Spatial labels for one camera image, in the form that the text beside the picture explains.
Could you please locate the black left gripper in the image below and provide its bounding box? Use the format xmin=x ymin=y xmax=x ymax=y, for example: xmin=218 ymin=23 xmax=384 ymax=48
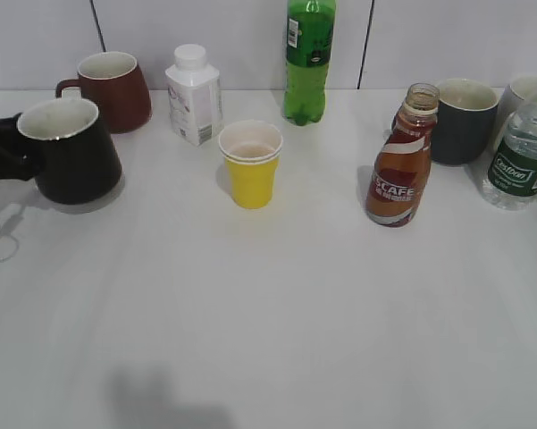
xmin=0 ymin=113 xmax=43 ymax=181

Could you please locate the black ceramic mug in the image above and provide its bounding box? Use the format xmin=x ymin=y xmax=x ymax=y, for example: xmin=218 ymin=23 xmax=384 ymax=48
xmin=16 ymin=97 xmax=122 ymax=205

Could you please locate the Nescafe coffee bottle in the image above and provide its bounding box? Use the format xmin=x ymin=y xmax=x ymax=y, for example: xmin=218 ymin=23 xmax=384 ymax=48
xmin=365 ymin=83 xmax=440 ymax=228

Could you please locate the yellow paper cup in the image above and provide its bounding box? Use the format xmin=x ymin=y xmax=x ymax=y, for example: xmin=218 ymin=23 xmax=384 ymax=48
xmin=218 ymin=120 xmax=283 ymax=209

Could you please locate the dark red ceramic mug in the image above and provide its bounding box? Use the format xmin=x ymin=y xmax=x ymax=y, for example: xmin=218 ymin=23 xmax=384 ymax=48
xmin=55 ymin=51 xmax=152 ymax=134

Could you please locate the white plastic milk bottle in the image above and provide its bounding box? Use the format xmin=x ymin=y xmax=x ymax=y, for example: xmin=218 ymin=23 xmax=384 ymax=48
xmin=165 ymin=44 xmax=223 ymax=147

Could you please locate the green soda bottle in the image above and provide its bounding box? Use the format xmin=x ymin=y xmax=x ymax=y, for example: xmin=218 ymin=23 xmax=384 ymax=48
xmin=283 ymin=0 xmax=336 ymax=126

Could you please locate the dark grey ceramic mug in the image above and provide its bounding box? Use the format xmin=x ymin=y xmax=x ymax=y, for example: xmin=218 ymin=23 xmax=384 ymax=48
xmin=391 ymin=78 xmax=500 ymax=167

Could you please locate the Cestbon water bottle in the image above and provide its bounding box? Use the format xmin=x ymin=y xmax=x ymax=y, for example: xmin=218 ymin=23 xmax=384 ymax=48
xmin=481 ymin=93 xmax=537 ymax=211

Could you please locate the white ceramic mug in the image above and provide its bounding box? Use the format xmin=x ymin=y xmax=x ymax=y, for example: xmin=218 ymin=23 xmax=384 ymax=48
xmin=490 ymin=76 xmax=537 ymax=153

